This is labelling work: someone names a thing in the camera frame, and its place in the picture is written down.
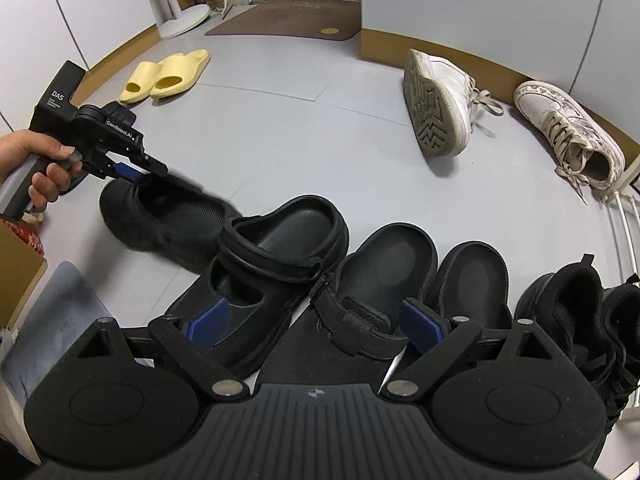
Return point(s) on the dark grey buckle clog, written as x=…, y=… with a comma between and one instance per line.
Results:
x=475, y=275
x=390, y=260

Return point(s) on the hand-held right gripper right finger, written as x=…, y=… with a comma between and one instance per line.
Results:
x=422, y=322

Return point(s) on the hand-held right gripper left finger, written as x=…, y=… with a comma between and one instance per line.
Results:
x=205, y=327

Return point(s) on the white shoe rack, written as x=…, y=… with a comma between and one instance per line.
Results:
x=622, y=225

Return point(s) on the grey blue cloth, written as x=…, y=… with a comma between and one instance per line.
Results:
x=55, y=325

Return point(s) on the black lace-up sneaker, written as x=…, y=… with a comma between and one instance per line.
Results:
x=565, y=305
x=622, y=330

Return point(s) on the person's left hand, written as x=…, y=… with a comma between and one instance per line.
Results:
x=20, y=150

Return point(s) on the cardboard box with red print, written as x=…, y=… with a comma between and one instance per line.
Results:
x=20, y=270

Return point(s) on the brown doormat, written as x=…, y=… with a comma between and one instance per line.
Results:
x=280, y=20

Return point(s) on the yellow round sticker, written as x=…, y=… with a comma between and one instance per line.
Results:
x=330, y=31

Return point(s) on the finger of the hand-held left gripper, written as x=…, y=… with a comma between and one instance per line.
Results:
x=125, y=172
x=152, y=164

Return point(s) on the white patterned lace-up sneaker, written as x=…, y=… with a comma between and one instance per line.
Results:
x=570, y=130
x=440, y=100

